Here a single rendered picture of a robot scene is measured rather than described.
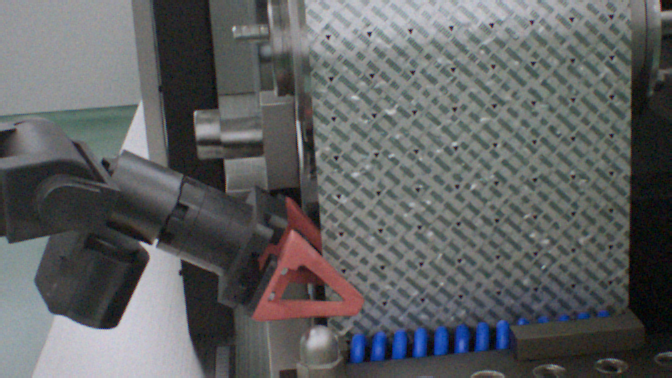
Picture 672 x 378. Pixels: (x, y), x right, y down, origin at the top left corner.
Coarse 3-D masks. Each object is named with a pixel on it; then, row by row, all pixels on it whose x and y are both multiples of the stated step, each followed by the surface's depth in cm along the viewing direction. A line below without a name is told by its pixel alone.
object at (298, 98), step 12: (288, 0) 82; (636, 0) 81; (636, 12) 81; (636, 24) 81; (636, 36) 82; (636, 48) 82; (300, 60) 80; (636, 60) 83; (300, 72) 80; (636, 72) 83; (300, 84) 81; (636, 84) 85; (300, 96) 82; (300, 108) 83; (300, 120) 85; (312, 120) 86
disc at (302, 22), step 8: (296, 0) 80; (304, 0) 79; (304, 8) 79; (304, 16) 78; (304, 24) 78; (304, 32) 78; (304, 40) 78; (304, 48) 78; (304, 56) 78; (304, 64) 79; (304, 72) 79; (304, 80) 79; (304, 88) 79; (304, 96) 80; (304, 104) 81; (304, 120) 85; (304, 128) 86; (312, 128) 82; (304, 136) 87
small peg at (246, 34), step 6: (264, 24) 87; (234, 30) 86; (240, 30) 86; (246, 30) 86; (252, 30) 86; (258, 30) 86; (264, 30) 86; (234, 36) 86; (240, 36) 86; (246, 36) 86; (252, 36) 86; (258, 36) 86; (264, 36) 86; (270, 36) 87; (240, 42) 87; (246, 42) 87
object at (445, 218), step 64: (320, 128) 81; (384, 128) 81; (448, 128) 82; (512, 128) 82; (576, 128) 83; (320, 192) 82; (384, 192) 83; (448, 192) 83; (512, 192) 84; (576, 192) 84; (384, 256) 84; (448, 256) 85; (512, 256) 85; (576, 256) 86; (384, 320) 86; (448, 320) 86; (512, 320) 87
